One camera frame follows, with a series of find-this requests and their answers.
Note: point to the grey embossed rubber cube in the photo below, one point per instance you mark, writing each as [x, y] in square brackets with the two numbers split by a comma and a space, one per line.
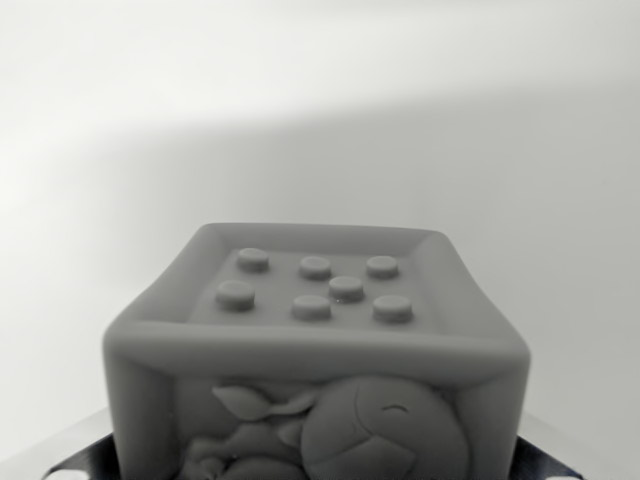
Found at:
[320, 360]

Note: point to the gripper right finger with black rubber pad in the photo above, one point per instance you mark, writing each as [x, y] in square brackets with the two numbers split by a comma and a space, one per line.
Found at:
[560, 450]

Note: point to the gripper left finger with black rubber pad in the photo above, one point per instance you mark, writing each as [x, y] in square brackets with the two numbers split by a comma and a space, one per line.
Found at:
[75, 450]

